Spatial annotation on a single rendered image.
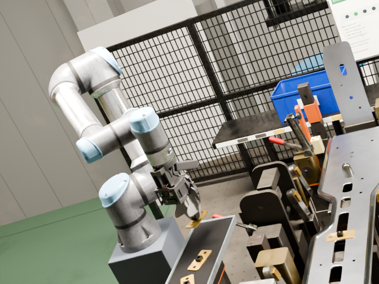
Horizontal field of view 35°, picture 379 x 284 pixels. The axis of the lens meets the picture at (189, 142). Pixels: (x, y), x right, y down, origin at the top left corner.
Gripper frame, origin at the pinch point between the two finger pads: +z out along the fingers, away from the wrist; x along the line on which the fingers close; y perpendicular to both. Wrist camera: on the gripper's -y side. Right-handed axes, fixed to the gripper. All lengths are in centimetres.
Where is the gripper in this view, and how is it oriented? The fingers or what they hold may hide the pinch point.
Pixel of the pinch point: (194, 214)
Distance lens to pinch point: 175.5
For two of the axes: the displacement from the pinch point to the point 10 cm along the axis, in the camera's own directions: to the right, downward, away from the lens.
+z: 3.9, 8.5, 3.6
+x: 8.0, -1.2, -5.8
